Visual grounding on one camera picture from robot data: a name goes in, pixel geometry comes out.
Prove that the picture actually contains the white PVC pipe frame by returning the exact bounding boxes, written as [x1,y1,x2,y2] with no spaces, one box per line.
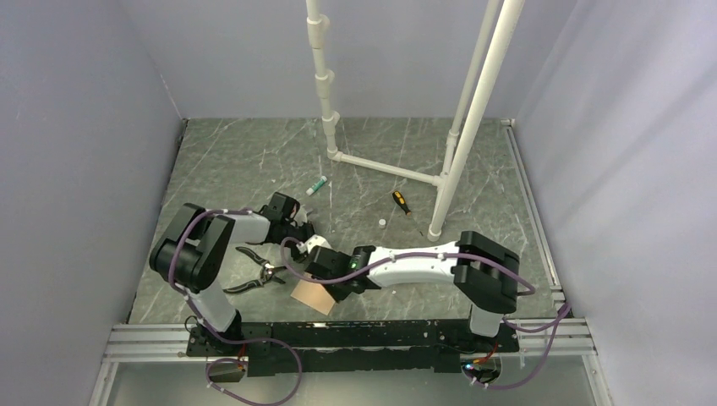
[305,0,525,242]

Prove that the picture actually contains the yellow black screwdriver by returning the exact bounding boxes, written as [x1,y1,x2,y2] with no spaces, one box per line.
[391,190,424,236]

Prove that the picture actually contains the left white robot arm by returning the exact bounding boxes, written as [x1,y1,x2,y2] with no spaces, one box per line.
[148,192,315,355]

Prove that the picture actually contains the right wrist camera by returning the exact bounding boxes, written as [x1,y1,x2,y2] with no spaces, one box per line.
[297,234,331,255]

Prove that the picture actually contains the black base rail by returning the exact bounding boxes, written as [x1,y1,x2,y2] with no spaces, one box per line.
[186,319,519,377]

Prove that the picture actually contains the black pliers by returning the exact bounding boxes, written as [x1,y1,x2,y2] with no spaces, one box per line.
[222,246,290,296]

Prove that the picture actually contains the green white glue stick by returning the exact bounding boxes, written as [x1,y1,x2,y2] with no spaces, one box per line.
[306,176,328,196]

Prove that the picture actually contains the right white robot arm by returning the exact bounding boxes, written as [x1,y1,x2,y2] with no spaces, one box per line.
[298,231,520,351]

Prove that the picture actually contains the tan envelope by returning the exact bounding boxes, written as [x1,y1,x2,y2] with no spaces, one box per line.
[291,280,336,315]

